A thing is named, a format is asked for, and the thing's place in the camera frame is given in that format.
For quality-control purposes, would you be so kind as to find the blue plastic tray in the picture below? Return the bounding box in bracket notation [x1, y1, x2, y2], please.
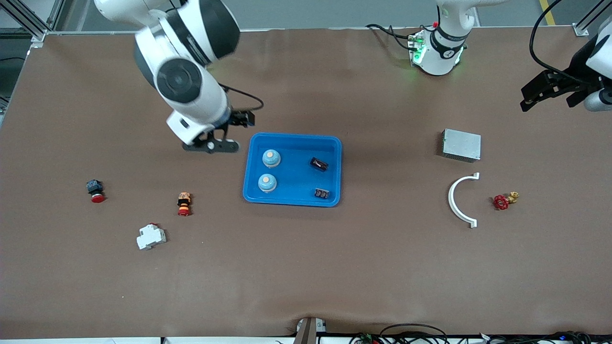
[242, 132, 343, 208]

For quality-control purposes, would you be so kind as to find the grey metal box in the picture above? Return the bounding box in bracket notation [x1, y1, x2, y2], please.
[440, 128, 482, 163]

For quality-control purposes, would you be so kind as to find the white circuit breaker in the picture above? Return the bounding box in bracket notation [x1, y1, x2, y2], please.
[136, 223, 167, 251]

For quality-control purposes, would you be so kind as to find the red emergency stop button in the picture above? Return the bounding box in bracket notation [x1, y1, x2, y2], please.
[86, 179, 106, 204]

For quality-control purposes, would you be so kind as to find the table cover sheet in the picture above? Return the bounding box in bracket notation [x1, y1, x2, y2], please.
[0, 26, 612, 339]

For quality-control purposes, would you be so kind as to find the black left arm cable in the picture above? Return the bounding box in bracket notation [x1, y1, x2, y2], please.
[528, 0, 591, 86]

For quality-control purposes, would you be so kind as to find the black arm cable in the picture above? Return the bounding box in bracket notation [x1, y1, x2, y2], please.
[218, 84, 265, 114]
[528, 0, 591, 86]

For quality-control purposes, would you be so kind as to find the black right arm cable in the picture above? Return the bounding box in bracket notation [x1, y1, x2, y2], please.
[218, 84, 265, 114]

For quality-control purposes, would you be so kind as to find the aluminium frame post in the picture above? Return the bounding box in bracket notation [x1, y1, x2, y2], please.
[0, 0, 65, 47]
[574, 0, 612, 37]

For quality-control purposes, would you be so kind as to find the red handle brass valve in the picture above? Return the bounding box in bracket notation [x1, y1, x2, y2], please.
[493, 191, 520, 211]

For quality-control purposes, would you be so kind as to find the white curved plastic bracket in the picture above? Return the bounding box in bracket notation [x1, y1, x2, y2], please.
[448, 172, 480, 229]

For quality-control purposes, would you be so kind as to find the black base cable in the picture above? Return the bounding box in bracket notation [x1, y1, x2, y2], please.
[366, 23, 413, 51]

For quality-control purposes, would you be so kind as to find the aluminium profile mount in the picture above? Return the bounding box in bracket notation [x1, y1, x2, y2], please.
[293, 317, 328, 344]

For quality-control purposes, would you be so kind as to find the black cable bundle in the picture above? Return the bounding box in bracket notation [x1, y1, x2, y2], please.
[349, 323, 612, 344]

